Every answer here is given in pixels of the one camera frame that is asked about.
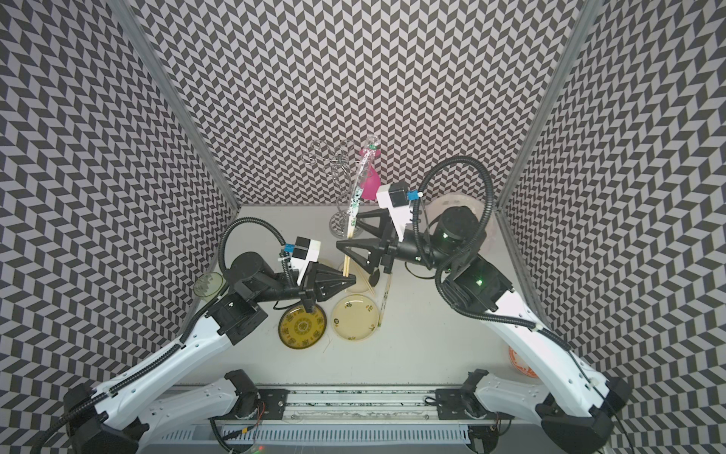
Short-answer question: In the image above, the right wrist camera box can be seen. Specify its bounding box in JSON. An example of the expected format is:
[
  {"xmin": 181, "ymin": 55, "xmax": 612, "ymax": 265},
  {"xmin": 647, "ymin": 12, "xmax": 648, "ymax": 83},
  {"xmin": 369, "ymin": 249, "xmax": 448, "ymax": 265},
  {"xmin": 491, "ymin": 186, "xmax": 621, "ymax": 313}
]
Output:
[{"xmin": 376, "ymin": 182, "xmax": 423, "ymax": 240}]

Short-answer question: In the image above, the white trash bin with bag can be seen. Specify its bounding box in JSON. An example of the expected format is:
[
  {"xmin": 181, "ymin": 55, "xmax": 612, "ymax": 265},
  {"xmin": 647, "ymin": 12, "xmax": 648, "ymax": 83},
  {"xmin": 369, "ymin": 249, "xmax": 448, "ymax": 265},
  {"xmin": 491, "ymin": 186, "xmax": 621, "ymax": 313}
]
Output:
[{"xmin": 427, "ymin": 193, "xmax": 498, "ymax": 255}]

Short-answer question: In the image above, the yellow patterned plate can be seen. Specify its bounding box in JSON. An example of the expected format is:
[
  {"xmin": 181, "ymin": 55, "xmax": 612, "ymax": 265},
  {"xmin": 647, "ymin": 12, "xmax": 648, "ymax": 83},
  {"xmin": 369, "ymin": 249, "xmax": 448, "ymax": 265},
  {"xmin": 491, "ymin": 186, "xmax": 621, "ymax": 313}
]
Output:
[{"xmin": 278, "ymin": 305, "xmax": 327, "ymax": 350}]

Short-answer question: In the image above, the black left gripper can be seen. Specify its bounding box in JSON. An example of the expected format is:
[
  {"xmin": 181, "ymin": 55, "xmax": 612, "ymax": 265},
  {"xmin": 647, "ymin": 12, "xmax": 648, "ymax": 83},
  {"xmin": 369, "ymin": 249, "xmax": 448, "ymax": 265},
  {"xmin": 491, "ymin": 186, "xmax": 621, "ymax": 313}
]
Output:
[{"xmin": 251, "ymin": 262, "xmax": 355, "ymax": 313}]

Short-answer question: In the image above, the green drinking glass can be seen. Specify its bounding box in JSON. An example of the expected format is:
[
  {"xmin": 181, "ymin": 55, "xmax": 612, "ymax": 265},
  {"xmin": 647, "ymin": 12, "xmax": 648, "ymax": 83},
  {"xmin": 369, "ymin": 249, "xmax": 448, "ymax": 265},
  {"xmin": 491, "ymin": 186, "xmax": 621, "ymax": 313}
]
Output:
[{"xmin": 192, "ymin": 272, "xmax": 226, "ymax": 302}]

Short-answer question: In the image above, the cream plate with green patch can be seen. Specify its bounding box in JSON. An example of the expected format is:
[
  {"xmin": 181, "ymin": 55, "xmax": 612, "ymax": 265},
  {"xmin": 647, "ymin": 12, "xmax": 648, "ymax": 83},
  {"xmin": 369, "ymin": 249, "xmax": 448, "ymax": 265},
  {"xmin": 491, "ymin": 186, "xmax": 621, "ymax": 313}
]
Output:
[{"xmin": 346, "ymin": 264, "xmax": 377, "ymax": 294}]

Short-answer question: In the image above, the chrome glass rack stand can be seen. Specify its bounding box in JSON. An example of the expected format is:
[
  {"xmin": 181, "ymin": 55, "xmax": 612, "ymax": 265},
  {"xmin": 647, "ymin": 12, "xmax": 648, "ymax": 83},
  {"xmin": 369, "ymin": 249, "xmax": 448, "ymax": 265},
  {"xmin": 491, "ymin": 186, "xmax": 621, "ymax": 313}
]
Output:
[{"xmin": 302, "ymin": 139, "xmax": 355, "ymax": 239}]

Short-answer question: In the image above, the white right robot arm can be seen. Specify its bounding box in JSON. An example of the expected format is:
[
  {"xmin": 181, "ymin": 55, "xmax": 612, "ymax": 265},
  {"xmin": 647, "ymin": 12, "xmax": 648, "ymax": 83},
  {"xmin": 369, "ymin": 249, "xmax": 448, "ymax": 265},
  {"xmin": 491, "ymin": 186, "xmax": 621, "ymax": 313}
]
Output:
[{"xmin": 337, "ymin": 152, "xmax": 633, "ymax": 453}]

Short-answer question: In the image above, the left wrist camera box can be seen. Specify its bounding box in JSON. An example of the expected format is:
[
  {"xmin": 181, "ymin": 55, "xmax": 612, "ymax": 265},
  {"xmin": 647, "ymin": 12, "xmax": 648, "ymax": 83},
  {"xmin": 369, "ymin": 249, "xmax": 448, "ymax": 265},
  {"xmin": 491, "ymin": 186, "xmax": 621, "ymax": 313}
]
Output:
[{"xmin": 281, "ymin": 236, "xmax": 321, "ymax": 285}]

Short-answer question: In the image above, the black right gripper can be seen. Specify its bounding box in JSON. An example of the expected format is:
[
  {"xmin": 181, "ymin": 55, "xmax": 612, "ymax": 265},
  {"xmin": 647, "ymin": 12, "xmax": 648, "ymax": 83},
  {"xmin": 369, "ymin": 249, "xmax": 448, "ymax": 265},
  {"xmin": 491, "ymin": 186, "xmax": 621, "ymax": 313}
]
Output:
[{"xmin": 339, "ymin": 205, "xmax": 461, "ymax": 274}]

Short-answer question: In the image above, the pink wine glass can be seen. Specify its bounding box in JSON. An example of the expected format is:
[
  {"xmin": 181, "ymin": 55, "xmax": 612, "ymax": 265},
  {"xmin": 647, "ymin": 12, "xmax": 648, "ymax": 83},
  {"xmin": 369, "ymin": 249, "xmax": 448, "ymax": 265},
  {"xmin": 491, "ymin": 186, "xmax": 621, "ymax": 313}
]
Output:
[{"xmin": 361, "ymin": 149, "xmax": 381, "ymax": 202}]

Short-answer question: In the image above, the orange patterned bowl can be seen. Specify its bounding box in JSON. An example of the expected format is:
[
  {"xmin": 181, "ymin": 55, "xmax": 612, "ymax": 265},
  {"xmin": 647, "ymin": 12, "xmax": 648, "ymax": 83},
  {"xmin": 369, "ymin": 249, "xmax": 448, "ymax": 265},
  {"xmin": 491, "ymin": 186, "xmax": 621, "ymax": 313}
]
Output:
[{"xmin": 509, "ymin": 347, "xmax": 539, "ymax": 379}]

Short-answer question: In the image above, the metal base rail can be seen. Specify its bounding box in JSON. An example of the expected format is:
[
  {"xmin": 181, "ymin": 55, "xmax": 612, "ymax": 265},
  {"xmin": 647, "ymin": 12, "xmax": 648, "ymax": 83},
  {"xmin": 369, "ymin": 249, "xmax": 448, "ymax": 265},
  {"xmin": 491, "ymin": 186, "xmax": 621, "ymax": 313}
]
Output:
[{"xmin": 156, "ymin": 386, "xmax": 559, "ymax": 453}]

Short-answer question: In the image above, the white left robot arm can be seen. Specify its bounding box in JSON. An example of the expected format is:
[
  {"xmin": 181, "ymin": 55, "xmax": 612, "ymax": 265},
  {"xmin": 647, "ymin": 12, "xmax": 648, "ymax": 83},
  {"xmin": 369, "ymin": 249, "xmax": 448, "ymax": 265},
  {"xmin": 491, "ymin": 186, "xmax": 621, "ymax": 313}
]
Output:
[{"xmin": 31, "ymin": 217, "xmax": 357, "ymax": 453}]

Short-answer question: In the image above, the cream plate with red stamps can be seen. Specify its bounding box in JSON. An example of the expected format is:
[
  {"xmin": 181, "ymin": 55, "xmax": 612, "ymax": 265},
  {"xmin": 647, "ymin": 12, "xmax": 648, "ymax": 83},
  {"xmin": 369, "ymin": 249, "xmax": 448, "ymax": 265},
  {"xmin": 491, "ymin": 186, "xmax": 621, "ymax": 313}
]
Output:
[{"xmin": 330, "ymin": 294, "xmax": 380, "ymax": 342}]

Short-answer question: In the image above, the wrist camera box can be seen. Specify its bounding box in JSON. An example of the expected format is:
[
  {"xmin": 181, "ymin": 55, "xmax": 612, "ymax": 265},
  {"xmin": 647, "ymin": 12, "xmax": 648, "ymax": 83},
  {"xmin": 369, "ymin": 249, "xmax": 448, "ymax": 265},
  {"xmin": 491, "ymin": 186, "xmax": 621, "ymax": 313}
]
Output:
[
  {"xmin": 281, "ymin": 236, "xmax": 321, "ymax": 285},
  {"xmin": 376, "ymin": 182, "xmax": 423, "ymax": 240}
]

